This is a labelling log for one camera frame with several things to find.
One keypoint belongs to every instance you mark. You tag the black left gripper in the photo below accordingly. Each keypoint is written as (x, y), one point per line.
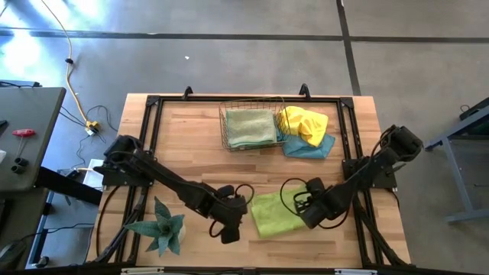
(229, 212)

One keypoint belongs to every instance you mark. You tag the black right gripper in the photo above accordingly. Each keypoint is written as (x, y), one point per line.
(313, 214)

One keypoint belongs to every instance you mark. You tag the lime green microfiber towel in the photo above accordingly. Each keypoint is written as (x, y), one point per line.
(271, 217)

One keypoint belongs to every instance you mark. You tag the blue microfiber towel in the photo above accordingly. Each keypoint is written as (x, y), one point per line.
(305, 151)

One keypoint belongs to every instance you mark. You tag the mint green microfiber towel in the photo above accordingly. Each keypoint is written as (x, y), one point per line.
(250, 128)

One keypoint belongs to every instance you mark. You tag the yellow microfiber towel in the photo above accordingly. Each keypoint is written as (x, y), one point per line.
(305, 122)

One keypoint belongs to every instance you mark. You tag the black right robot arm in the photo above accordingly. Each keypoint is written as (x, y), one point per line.
(366, 172)

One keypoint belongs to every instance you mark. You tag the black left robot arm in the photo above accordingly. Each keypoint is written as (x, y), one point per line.
(172, 183)

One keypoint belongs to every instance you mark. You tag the green artificial plant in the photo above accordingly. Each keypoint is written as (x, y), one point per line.
(164, 229)

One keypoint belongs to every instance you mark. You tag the black table clamp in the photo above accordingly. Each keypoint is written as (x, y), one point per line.
(187, 91)
(304, 90)

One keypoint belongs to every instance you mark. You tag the blue-grey metal table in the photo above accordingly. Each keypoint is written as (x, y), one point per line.
(460, 183)

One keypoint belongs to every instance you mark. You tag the black crossbar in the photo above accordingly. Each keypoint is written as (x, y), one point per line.
(68, 187)

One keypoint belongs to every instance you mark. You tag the black cylinder parts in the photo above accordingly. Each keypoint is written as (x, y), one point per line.
(21, 162)

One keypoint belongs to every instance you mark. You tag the grey side table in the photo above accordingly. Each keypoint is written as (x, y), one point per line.
(30, 114)

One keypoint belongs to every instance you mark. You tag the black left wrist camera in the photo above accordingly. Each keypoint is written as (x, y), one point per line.
(230, 235)

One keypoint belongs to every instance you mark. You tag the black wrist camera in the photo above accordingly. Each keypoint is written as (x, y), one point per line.
(230, 235)
(315, 186)

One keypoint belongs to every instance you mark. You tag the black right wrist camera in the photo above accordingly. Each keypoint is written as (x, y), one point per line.
(315, 186)

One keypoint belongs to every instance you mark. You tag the white frame bracket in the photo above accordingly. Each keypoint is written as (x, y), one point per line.
(141, 270)
(355, 272)

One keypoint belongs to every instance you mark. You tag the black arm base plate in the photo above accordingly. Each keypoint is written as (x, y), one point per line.
(384, 179)
(114, 179)

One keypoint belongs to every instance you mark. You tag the black aluminium table frame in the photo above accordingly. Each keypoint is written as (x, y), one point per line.
(175, 99)

